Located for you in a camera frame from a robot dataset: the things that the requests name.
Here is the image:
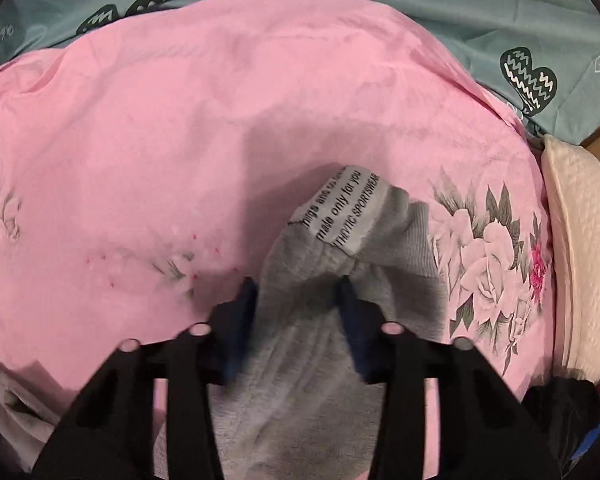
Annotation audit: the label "light grey cloth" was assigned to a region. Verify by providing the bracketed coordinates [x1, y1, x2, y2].
[0, 342, 68, 473]

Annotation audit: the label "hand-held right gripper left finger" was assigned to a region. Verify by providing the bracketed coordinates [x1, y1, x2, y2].
[30, 276, 259, 480]

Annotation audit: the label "pink floral bed sheet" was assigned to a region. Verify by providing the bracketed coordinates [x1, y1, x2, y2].
[0, 0, 556, 480]

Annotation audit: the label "teal heart-print blanket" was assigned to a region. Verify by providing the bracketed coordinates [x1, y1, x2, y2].
[0, 0, 600, 151]

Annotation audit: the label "dark cloth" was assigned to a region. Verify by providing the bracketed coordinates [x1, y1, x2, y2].
[522, 375, 600, 480]

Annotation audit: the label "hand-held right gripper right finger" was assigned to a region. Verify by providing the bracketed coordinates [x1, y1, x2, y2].
[334, 277, 566, 480]

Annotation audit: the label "cream quilted mattress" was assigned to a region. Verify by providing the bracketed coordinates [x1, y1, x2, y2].
[540, 133, 600, 383]

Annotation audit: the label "grey pants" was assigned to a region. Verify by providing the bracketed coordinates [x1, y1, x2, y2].
[152, 163, 447, 480]

